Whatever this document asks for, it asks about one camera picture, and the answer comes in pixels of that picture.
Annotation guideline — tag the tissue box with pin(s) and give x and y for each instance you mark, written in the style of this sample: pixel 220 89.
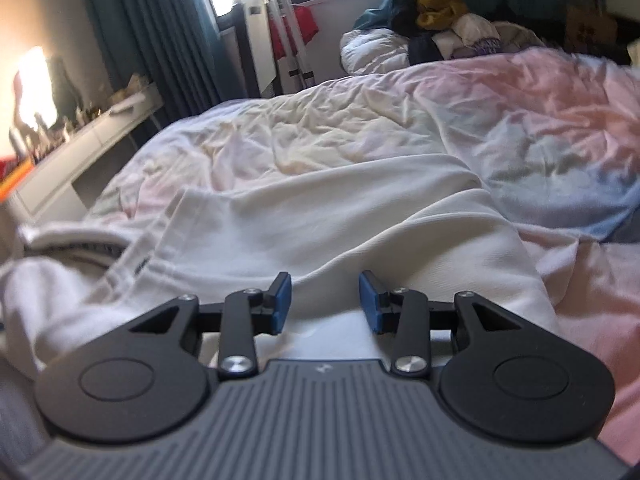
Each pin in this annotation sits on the tissue box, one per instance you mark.
pixel 132 82

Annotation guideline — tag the yellow garment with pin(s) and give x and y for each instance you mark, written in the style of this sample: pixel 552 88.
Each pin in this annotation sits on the yellow garment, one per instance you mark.
pixel 440 10

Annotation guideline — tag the red cloth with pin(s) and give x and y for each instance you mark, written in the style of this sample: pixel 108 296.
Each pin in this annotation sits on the red cloth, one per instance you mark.
pixel 307 22

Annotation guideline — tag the dark blue garment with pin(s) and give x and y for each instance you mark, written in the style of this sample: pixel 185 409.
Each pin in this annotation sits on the dark blue garment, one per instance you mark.
pixel 420 45

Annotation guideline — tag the wavy vanity mirror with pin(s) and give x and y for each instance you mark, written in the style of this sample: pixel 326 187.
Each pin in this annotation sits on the wavy vanity mirror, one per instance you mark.
pixel 35 85

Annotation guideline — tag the teal cloth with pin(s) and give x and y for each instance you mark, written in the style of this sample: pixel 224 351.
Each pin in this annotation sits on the teal cloth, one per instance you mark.
pixel 372 15

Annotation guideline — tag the orange box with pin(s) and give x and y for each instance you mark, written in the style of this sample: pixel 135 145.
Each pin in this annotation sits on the orange box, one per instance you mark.
pixel 15 180

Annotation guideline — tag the white duvet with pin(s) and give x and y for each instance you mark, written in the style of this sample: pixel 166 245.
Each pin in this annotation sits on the white duvet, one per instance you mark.
pixel 375 50

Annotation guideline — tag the cream pants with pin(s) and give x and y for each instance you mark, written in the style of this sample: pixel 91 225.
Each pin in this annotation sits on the cream pants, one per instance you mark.
pixel 325 220

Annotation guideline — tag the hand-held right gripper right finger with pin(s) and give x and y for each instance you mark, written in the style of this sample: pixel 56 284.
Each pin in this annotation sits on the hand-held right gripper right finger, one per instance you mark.
pixel 368 305

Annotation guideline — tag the brown paper bag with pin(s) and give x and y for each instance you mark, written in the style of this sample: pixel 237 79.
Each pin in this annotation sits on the brown paper bag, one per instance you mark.
pixel 590 30

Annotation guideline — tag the white dressing table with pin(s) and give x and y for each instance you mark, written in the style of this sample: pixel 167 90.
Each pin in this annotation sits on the white dressing table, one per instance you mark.
pixel 90 150

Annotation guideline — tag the metal folding stand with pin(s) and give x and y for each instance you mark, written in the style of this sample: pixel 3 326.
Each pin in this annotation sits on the metal folding stand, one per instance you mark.
pixel 290 50

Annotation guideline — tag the bed with pink white sheet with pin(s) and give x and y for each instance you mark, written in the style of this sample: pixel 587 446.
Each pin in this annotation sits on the bed with pink white sheet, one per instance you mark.
pixel 450 120

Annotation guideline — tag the row of cosmetic bottles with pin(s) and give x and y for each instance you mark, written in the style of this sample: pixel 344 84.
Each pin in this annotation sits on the row of cosmetic bottles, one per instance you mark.
pixel 45 132

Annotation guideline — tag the blue curtain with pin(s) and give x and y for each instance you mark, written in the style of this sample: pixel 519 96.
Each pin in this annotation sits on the blue curtain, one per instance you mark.
pixel 150 35

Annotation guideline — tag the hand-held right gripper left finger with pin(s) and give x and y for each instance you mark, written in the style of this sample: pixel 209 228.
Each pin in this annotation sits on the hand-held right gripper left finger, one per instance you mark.
pixel 282 305

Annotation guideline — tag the white shirt with purple print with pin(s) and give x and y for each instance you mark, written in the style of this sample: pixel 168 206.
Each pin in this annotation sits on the white shirt with purple print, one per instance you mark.
pixel 480 35

